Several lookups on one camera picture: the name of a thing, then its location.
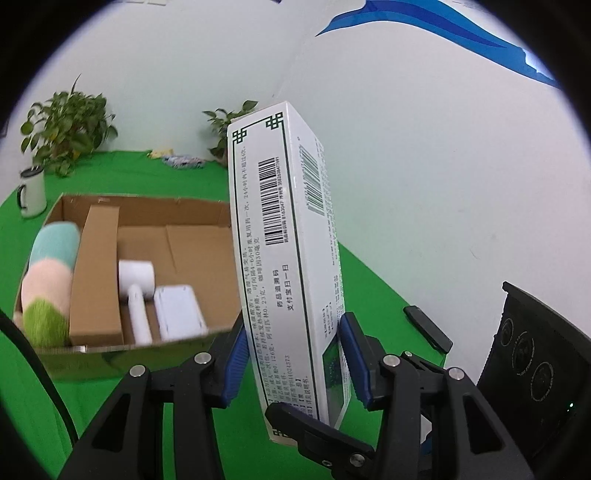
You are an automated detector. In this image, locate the potted green plant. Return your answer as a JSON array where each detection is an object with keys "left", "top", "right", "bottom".
[
  {"left": 202, "top": 99, "right": 260, "bottom": 168},
  {"left": 20, "top": 75, "right": 117, "bottom": 179}
]

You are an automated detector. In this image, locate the large cardboard box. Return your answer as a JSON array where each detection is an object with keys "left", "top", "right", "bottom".
[{"left": 13, "top": 193, "right": 246, "bottom": 383}]

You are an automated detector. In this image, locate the long brown cardboard box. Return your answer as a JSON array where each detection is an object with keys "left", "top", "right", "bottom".
[{"left": 69, "top": 205, "right": 125, "bottom": 347}]

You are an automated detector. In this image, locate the white rectangular device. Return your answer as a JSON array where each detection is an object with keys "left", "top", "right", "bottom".
[{"left": 153, "top": 285, "right": 209, "bottom": 343}]

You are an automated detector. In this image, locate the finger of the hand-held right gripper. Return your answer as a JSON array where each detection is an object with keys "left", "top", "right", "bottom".
[
  {"left": 403, "top": 305, "right": 454, "bottom": 355},
  {"left": 264, "top": 401, "right": 376, "bottom": 480}
]

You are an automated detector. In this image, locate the white mug with black handle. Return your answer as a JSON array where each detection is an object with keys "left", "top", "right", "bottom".
[{"left": 17, "top": 167, "right": 48, "bottom": 219}]

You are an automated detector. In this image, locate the patterned plastic-wrapped pack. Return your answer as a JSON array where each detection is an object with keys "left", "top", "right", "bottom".
[{"left": 161, "top": 154, "right": 206, "bottom": 171}]

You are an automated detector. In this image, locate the pastel striped plush roll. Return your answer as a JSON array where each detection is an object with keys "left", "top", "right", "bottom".
[{"left": 14, "top": 222, "right": 82, "bottom": 350}]

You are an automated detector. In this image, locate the white mallet-shaped roller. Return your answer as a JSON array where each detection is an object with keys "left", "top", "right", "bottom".
[{"left": 117, "top": 259, "right": 156, "bottom": 345}]

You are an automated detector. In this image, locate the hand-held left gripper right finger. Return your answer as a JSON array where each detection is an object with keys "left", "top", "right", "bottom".
[{"left": 338, "top": 312, "right": 533, "bottom": 480}]

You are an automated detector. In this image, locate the green table cloth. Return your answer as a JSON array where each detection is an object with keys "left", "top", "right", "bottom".
[{"left": 0, "top": 150, "right": 482, "bottom": 480}]

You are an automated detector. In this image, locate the white medicine box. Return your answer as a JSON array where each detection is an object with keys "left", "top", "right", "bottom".
[{"left": 226, "top": 102, "right": 357, "bottom": 447}]

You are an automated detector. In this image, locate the black cable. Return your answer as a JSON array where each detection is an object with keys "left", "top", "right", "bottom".
[{"left": 0, "top": 308, "right": 78, "bottom": 449}]

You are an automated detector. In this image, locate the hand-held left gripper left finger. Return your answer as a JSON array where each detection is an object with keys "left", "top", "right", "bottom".
[{"left": 60, "top": 318, "right": 249, "bottom": 480}]

